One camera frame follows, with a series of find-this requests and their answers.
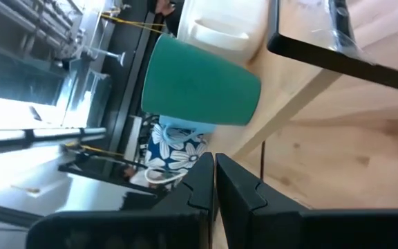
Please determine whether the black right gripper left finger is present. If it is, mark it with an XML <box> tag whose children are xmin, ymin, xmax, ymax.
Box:
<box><xmin>26</xmin><ymin>151</ymin><xmax>216</xmax><ymax>249</ymax></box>

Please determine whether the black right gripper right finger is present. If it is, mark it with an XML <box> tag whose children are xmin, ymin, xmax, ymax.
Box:
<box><xmin>215</xmin><ymin>152</ymin><xmax>398</xmax><ymax>249</ymax></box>

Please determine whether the blue white floral mug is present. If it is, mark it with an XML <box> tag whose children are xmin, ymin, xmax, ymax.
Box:
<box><xmin>143</xmin><ymin>123</ymin><xmax>209</xmax><ymax>191</ymax></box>

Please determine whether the green cup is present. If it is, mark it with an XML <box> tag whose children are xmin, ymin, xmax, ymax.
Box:
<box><xmin>141</xmin><ymin>33</ymin><xmax>262</xmax><ymax>127</ymax></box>

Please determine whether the cream ribbed mug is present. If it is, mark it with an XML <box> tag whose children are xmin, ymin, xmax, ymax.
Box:
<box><xmin>176</xmin><ymin>0</ymin><xmax>269</xmax><ymax>66</ymax></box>

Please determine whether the person's hand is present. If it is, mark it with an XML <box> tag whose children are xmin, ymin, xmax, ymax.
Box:
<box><xmin>155</xmin><ymin>0</ymin><xmax>176</xmax><ymax>17</ymax></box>

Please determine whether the yellow cable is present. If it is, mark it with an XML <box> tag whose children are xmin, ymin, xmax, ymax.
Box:
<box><xmin>100</xmin><ymin>12</ymin><xmax>167</xmax><ymax>35</ymax></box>

